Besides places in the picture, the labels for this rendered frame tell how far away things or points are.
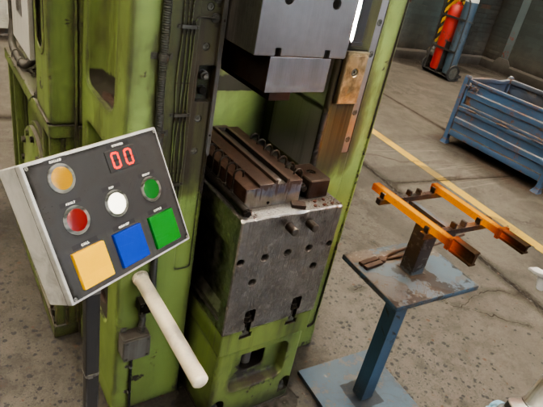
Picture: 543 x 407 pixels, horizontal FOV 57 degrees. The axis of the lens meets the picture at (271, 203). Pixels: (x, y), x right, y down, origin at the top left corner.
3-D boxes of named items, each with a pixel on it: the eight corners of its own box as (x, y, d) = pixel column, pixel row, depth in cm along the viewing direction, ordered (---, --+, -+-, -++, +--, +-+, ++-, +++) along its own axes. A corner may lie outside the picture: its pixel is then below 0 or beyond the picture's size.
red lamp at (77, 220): (91, 231, 98) (91, 212, 96) (66, 235, 96) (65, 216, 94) (86, 223, 101) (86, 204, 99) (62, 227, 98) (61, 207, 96)
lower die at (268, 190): (297, 200, 158) (303, 177, 154) (242, 209, 147) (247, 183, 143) (234, 145, 187) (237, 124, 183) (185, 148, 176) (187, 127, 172)
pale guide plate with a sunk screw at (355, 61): (356, 103, 168) (370, 52, 159) (336, 104, 163) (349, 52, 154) (352, 102, 169) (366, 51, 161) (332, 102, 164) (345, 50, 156)
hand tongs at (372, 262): (456, 231, 212) (457, 228, 211) (465, 236, 209) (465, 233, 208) (358, 263, 176) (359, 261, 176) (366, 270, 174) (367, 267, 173)
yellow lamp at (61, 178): (76, 190, 97) (76, 170, 95) (50, 193, 94) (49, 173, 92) (72, 182, 99) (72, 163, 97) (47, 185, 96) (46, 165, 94)
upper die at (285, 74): (323, 92, 141) (331, 58, 137) (263, 93, 130) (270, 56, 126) (250, 50, 170) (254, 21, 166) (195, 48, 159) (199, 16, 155)
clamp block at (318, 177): (327, 196, 165) (332, 178, 162) (306, 199, 160) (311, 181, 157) (306, 179, 173) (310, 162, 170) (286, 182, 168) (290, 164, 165)
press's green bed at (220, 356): (287, 395, 206) (312, 308, 183) (205, 429, 185) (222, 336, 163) (225, 308, 244) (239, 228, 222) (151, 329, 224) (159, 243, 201)
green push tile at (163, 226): (181, 236, 118) (172, 206, 117) (159, 249, 112) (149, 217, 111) (176, 237, 119) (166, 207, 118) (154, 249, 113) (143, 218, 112)
